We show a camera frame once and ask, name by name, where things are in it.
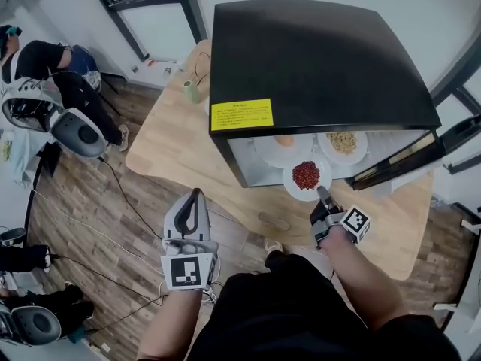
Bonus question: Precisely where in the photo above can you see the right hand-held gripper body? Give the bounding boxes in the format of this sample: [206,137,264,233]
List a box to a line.
[309,200,372,250]

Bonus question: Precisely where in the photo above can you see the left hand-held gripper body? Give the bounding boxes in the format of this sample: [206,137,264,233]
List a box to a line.
[160,188,221,291]

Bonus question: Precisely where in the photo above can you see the white plate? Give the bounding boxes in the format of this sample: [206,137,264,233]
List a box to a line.
[254,133,314,169]
[282,156,334,203]
[316,131,370,166]

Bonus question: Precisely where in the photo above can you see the pile of red beans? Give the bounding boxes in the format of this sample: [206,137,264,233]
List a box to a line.
[292,160,322,190]

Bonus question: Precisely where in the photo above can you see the pile of oat flakes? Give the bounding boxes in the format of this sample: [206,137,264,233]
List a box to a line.
[325,132,358,153]

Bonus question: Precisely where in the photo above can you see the black mini fridge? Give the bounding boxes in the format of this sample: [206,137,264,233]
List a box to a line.
[207,0,481,192]

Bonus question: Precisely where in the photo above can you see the person's left forearm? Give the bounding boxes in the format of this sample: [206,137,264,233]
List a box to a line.
[136,289,204,361]

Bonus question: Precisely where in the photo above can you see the person's right forearm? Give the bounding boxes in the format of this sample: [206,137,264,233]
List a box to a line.
[322,226,410,333]

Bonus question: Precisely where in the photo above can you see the person's black clothing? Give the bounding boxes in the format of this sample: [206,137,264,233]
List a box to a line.
[186,249,464,361]

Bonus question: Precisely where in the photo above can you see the pale green bottle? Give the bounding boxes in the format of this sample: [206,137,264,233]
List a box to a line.
[183,80,204,105]

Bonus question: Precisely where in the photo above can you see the black framed window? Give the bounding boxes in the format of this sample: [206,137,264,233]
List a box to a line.
[429,23,481,117]
[85,0,210,62]

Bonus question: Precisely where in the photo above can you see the table with white cloth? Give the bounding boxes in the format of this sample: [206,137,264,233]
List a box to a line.
[0,127,39,190]

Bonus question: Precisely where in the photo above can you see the blue chair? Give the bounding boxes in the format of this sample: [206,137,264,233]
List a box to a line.
[68,44,101,89]

